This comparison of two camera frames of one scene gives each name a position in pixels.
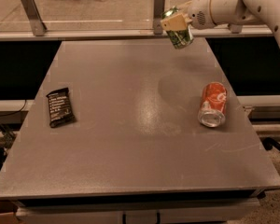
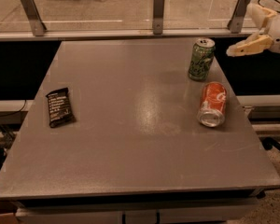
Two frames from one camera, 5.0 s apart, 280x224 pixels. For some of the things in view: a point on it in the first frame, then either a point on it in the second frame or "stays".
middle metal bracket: (159, 10) stays
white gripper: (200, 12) → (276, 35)
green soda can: (179, 38) → (201, 59)
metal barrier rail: (122, 35) stays
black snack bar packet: (60, 108) stays
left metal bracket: (34, 15) stays
